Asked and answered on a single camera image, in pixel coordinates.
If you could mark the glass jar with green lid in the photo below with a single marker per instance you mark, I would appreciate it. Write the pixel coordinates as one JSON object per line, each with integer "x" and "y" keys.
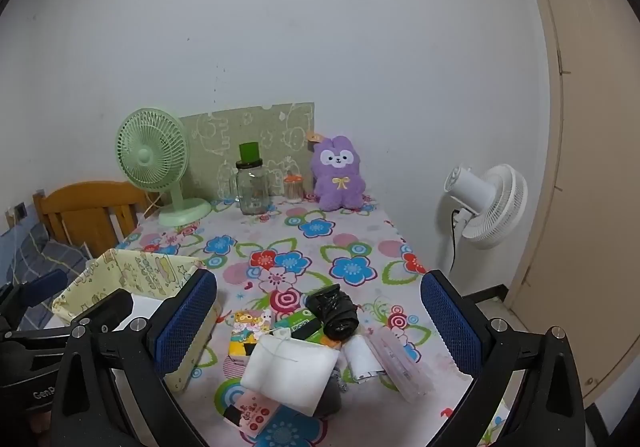
{"x": 251, "y": 192}

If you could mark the cartoon print tissue pack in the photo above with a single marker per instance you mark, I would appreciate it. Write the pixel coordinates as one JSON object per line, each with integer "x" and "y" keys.
{"x": 245, "y": 332}

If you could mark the floral tablecloth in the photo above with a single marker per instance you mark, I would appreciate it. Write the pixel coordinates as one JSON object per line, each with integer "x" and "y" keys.
{"x": 320, "y": 252}

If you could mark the wooden headboard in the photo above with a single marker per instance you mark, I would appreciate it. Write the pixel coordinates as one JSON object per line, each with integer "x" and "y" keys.
{"x": 85, "y": 202}

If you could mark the blue bed sheet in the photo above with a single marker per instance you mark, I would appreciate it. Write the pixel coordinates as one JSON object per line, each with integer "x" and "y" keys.
{"x": 7, "y": 252}

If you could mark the beige door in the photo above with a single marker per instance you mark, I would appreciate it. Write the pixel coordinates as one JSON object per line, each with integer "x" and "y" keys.
{"x": 590, "y": 177}

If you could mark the purple plush bunny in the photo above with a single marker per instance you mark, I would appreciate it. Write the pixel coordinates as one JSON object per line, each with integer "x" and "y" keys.
{"x": 337, "y": 177}

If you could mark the green patterned board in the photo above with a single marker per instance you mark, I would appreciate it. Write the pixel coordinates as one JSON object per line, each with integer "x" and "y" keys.
{"x": 225, "y": 137}

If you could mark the grey plaid pillow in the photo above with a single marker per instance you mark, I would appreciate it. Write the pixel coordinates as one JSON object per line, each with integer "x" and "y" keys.
{"x": 45, "y": 252}

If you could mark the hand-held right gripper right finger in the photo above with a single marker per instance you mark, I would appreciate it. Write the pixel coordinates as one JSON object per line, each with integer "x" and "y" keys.
{"x": 450, "y": 327}

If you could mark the white folded pouch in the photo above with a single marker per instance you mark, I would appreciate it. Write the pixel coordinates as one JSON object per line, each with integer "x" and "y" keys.
{"x": 290, "y": 372}

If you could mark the pink clear case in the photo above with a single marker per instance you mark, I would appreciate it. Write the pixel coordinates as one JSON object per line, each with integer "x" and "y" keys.
{"x": 400, "y": 362}

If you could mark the white standing fan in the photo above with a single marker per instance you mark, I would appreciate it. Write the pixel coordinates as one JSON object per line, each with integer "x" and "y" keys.
{"x": 490, "y": 202}

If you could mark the black plastic bag roll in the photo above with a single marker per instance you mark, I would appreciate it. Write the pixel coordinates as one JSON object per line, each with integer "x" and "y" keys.
{"x": 335, "y": 312}

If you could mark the small white pouch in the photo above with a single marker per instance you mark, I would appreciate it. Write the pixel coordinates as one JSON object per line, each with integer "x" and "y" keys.
{"x": 360, "y": 357}

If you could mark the small jar with orange lid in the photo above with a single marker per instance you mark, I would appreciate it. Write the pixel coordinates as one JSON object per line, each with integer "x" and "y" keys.
{"x": 293, "y": 189}

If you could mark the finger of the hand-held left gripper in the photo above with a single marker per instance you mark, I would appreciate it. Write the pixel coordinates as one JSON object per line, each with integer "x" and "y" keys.
{"x": 45, "y": 286}
{"x": 107, "y": 309}

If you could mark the green packet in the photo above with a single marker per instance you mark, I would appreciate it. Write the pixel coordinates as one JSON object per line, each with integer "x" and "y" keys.
{"x": 300, "y": 324}

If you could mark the pink tissue pack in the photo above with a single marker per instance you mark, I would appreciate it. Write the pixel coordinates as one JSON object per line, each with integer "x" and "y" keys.
{"x": 252, "y": 414}

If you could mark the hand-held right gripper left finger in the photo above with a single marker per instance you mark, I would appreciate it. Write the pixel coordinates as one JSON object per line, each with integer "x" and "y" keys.
{"x": 185, "y": 322}

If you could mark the green desk fan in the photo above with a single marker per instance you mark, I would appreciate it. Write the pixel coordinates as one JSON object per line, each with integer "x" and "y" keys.
{"x": 145, "y": 154}

